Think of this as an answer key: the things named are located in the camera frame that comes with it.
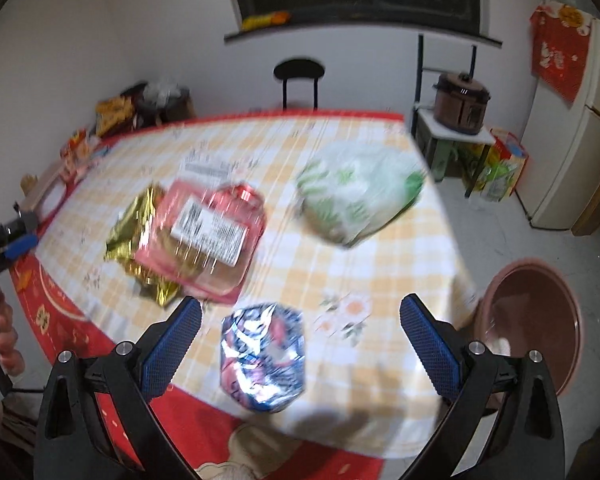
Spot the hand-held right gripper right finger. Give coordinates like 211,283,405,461
399,294,567,480

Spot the blue and white packet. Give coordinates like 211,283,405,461
219,302,308,413

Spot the clear glass lid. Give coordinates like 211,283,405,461
550,0,597,16

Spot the wooden board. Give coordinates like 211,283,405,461
22,160,67,221

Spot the brown rice cooker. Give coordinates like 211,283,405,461
432,72,491,136

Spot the yellow checkered tablecloth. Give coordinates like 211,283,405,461
32,110,481,461

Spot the gold foil wrapper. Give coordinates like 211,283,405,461
105,182,181,308

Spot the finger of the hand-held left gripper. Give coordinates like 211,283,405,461
2,233,38,260
5,203,41,235

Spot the green and white plastic bag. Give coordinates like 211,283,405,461
295,140,428,250

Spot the brown wooden stool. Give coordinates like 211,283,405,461
122,80,196,126

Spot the red printed cloth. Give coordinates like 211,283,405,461
530,2,595,103

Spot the person's left hand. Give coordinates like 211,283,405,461
0,301,26,377

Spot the colourful shopping bag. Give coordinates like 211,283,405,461
480,127,530,203

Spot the wooden cabinet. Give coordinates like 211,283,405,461
572,200,600,237

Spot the pink plastic basin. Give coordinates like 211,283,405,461
472,258,583,401

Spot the white printed packet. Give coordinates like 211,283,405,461
182,156,233,181

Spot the yellow and orange packet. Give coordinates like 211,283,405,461
241,11,290,31

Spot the dark window sill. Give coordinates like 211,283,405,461
224,22,503,47

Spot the pink plastic food tray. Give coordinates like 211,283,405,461
134,180,268,306

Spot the red and yellow packet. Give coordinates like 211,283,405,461
62,130,101,163

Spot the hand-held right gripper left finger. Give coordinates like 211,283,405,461
32,296,203,480

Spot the white-topped metal rack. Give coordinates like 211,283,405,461
412,35,496,198

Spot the white refrigerator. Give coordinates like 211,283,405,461
517,15,600,236

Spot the black round-back chair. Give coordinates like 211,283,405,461
273,58,327,111

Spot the red patterned tablecloth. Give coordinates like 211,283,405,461
7,110,411,480

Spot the yellow snack bag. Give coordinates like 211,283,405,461
95,97,136,136

